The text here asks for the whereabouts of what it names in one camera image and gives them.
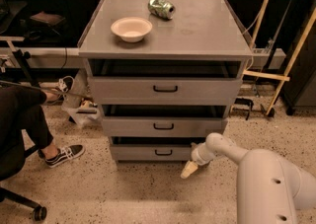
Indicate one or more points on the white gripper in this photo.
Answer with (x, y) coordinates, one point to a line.
(198, 158)

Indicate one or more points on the grey bottom drawer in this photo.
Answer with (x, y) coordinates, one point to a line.
(156, 149)

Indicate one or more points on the grey drawer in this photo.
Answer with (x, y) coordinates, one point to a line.
(164, 82)
(156, 149)
(162, 120)

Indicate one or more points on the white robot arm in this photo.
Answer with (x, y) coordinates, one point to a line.
(270, 189)

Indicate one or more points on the grey middle drawer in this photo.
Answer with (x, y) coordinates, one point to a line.
(162, 120)

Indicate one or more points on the grey drawer cabinet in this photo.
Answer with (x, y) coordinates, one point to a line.
(200, 30)

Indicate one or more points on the grey top drawer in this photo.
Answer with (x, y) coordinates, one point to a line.
(164, 82)

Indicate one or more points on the black white sneaker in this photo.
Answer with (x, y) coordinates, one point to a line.
(64, 85)
(65, 154)

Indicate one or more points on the crushed green soda can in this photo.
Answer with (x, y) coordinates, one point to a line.
(161, 8)

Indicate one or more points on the seated person in black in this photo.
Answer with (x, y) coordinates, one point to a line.
(20, 108)

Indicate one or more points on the black office chair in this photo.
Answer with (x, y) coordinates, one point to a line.
(13, 182)

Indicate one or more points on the brown box on shelf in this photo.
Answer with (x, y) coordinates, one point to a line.
(43, 18)

